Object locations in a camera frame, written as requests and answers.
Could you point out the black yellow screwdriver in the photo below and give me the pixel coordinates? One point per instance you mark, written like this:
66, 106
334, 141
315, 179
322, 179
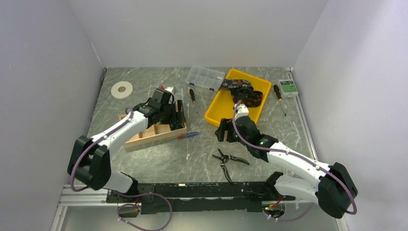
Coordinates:
278, 94
192, 96

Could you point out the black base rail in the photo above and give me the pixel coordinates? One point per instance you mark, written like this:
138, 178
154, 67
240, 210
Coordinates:
250, 196

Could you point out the wooden compartment box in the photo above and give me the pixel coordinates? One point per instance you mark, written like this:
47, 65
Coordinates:
158, 132

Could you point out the clear plastic organizer box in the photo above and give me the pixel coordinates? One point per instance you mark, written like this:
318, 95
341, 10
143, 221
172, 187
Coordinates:
205, 77

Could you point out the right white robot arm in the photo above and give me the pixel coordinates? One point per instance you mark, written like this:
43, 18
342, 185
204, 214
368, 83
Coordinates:
329, 186

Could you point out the white green electronic box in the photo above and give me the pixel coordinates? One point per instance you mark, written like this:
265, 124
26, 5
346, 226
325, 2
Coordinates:
287, 88

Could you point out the black yellow screwdriver left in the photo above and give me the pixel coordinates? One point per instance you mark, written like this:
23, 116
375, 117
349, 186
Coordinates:
192, 96

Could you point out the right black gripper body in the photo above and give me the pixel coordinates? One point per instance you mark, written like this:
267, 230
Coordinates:
227, 124

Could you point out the red blue screwdriver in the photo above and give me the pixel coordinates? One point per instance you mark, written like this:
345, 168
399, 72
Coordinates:
188, 135

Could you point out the dark orange floral tie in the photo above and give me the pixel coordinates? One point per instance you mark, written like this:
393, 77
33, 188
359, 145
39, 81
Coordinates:
242, 90

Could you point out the black yellow screwdriver right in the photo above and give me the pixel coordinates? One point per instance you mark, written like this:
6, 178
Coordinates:
278, 94

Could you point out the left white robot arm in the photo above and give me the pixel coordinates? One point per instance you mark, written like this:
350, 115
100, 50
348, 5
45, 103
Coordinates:
90, 161

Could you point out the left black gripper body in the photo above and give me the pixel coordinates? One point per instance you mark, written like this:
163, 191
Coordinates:
169, 115

